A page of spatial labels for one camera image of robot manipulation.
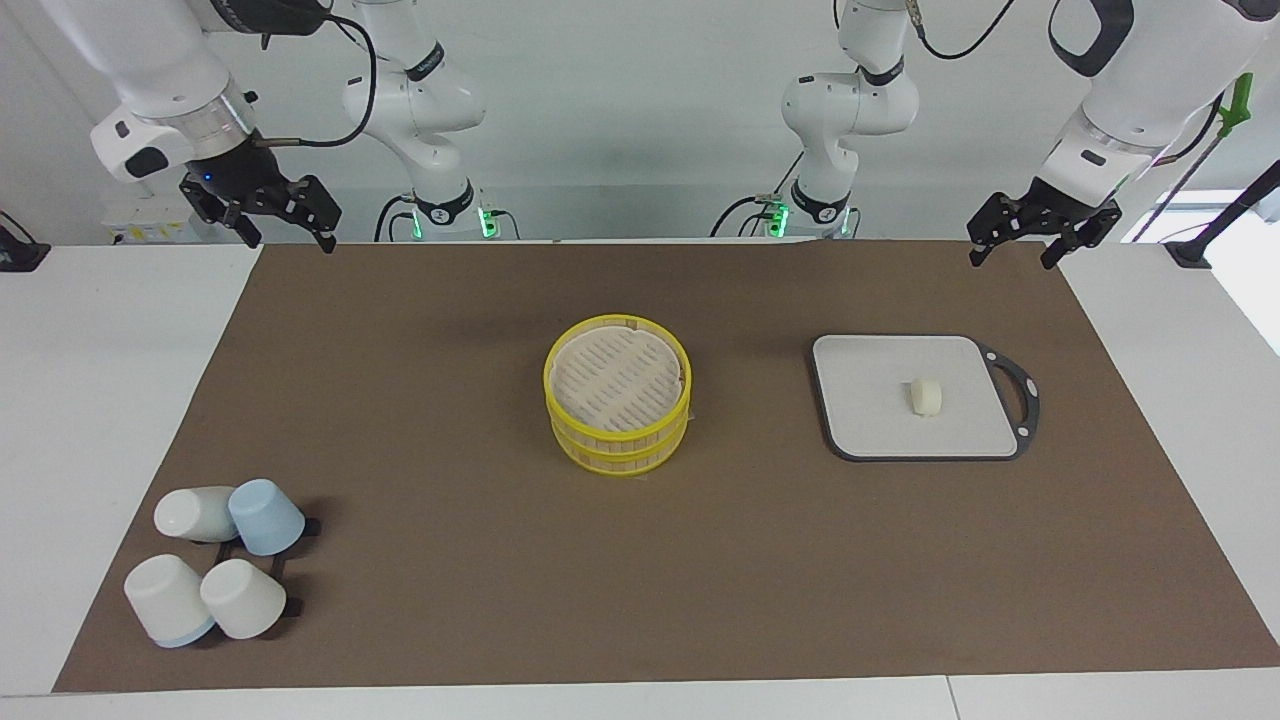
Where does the yellow bamboo steamer basket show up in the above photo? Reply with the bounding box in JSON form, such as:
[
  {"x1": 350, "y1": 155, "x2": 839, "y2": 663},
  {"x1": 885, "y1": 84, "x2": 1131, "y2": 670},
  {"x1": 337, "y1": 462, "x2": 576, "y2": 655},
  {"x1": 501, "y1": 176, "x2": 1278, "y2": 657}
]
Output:
[{"x1": 550, "y1": 408, "x2": 691, "y2": 477}]

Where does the grey cutting board dark rim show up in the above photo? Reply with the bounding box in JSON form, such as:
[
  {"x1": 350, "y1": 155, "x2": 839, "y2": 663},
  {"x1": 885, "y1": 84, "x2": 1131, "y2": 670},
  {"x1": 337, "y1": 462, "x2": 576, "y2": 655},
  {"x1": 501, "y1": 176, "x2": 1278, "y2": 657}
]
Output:
[{"x1": 811, "y1": 334, "x2": 1042, "y2": 463}]

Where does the black tripod pole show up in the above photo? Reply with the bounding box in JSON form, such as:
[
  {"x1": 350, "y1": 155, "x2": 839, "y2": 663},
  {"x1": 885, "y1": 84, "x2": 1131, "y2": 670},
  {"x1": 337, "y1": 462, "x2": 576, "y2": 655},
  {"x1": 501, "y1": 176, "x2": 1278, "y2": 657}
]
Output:
[{"x1": 1165, "y1": 160, "x2": 1280, "y2": 269}]

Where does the green clamp on pole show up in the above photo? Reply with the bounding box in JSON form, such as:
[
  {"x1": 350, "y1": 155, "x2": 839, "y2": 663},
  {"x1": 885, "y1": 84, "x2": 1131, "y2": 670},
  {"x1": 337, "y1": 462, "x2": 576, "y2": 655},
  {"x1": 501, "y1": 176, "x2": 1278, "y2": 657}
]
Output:
[{"x1": 1215, "y1": 72, "x2": 1256, "y2": 141}]

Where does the black table clamp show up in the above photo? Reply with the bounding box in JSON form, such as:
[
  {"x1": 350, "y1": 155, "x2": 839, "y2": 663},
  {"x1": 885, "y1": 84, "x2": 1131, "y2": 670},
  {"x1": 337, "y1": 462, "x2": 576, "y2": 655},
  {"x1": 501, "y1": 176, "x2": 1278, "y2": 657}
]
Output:
[{"x1": 0, "y1": 210, "x2": 51, "y2": 273}]

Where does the light blue plastic cup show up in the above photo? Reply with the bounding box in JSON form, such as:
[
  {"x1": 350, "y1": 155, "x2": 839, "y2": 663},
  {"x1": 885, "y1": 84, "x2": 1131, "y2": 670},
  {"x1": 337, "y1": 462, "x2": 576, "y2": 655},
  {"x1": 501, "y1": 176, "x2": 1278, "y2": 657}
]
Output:
[{"x1": 228, "y1": 479, "x2": 307, "y2": 557}]

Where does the white plastic cup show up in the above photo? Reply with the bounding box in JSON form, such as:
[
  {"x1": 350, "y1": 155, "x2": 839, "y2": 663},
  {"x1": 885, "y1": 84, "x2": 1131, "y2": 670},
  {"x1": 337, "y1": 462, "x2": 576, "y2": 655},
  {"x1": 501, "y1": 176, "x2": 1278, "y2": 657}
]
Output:
[
  {"x1": 153, "y1": 486, "x2": 239, "y2": 543},
  {"x1": 124, "y1": 554, "x2": 217, "y2": 649}
]

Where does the brown table mat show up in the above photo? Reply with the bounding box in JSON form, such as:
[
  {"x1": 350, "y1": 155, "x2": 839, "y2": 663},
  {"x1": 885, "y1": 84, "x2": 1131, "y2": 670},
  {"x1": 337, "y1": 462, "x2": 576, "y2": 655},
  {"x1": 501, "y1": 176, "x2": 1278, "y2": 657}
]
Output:
[{"x1": 52, "y1": 240, "x2": 1280, "y2": 694}]

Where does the black cup rack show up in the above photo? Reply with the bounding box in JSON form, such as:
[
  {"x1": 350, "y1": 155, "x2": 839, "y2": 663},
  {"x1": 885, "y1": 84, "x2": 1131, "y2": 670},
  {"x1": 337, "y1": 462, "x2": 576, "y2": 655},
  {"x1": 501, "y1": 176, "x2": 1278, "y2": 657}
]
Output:
[{"x1": 205, "y1": 518, "x2": 323, "y2": 619}]

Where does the cream plastic cup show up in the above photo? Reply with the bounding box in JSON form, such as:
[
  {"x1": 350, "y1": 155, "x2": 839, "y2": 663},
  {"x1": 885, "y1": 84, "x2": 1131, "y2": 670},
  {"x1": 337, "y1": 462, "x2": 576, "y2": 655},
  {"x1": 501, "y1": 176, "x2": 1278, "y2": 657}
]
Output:
[{"x1": 200, "y1": 558, "x2": 288, "y2": 641}]

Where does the black base cable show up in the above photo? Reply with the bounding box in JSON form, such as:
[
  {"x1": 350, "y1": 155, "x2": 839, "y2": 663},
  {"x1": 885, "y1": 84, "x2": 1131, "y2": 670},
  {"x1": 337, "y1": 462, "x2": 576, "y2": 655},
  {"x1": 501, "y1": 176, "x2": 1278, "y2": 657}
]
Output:
[
  {"x1": 375, "y1": 195, "x2": 416, "y2": 243},
  {"x1": 710, "y1": 150, "x2": 803, "y2": 239}
]

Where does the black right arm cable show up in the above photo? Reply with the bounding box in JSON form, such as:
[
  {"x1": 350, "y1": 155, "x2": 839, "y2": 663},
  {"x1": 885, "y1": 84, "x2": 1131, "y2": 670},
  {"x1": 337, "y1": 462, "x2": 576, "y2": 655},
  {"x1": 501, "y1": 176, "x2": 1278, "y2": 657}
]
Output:
[{"x1": 260, "y1": 10, "x2": 379, "y2": 149}]

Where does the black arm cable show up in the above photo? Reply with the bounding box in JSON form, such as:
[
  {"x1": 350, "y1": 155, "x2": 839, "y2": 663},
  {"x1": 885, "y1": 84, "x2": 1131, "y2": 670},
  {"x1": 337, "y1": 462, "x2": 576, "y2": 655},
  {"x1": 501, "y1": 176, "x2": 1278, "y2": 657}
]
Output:
[
  {"x1": 905, "y1": 0, "x2": 1016, "y2": 61},
  {"x1": 260, "y1": 10, "x2": 379, "y2": 149}
]

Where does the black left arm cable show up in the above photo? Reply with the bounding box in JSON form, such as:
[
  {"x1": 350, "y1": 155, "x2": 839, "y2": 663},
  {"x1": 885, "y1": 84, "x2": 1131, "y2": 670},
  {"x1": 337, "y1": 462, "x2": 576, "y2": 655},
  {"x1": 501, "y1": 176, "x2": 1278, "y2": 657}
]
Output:
[{"x1": 905, "y1": 0, "x2": 1016, "y2": 61}]

